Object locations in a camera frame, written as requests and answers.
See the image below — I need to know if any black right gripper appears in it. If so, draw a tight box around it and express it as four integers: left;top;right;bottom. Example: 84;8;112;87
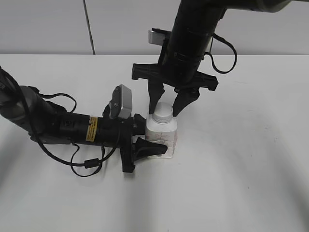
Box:
131;52;219;116

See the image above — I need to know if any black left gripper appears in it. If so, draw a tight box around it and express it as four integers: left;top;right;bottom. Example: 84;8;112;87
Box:
119;114;168;173

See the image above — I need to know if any white round bottle cap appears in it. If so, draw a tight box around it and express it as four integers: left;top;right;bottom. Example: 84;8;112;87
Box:
153;102;172;123

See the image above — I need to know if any white square plastic bottle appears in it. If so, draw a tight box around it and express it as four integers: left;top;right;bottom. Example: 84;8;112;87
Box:
145;113;178;159

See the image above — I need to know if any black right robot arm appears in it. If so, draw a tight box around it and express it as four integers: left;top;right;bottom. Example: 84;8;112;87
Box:
132;0;290;117

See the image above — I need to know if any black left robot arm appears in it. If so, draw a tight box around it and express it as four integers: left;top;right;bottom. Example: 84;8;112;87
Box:
0;70;168;173

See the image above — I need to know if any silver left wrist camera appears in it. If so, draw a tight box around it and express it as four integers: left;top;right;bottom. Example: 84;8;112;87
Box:
102;84;132;119

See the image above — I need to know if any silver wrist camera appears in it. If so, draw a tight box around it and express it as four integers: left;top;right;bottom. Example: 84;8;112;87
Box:
148;28;171;46
102;84;132;119

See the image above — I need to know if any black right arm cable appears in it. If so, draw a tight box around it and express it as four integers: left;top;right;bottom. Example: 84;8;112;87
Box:
204;33;238;73

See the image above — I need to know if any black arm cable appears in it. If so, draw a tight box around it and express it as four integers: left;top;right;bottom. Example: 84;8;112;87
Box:
204;33;238;73
0;67;121;177

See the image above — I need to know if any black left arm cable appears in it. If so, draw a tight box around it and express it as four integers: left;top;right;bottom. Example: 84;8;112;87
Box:
0;67;121;177

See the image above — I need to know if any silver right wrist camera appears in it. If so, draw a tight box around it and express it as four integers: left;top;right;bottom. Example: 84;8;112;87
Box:
148;28;171;46

